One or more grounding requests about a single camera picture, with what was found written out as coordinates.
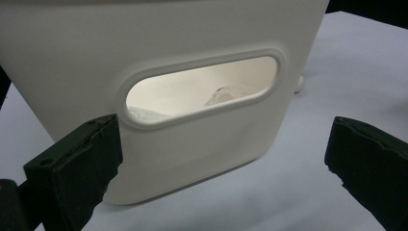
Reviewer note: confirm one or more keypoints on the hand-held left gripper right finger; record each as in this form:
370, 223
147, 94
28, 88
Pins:
375, 170

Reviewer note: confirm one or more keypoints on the white feather shuttlecock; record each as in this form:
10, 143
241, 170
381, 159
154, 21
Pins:
227, 95

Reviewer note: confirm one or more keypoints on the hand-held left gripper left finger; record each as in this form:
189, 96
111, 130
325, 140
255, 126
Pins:
77, 173

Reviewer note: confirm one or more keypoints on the pale blue table mat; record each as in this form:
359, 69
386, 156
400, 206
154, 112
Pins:
272, 192

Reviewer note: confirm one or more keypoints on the white plastic storage bin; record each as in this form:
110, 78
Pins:
208, 154

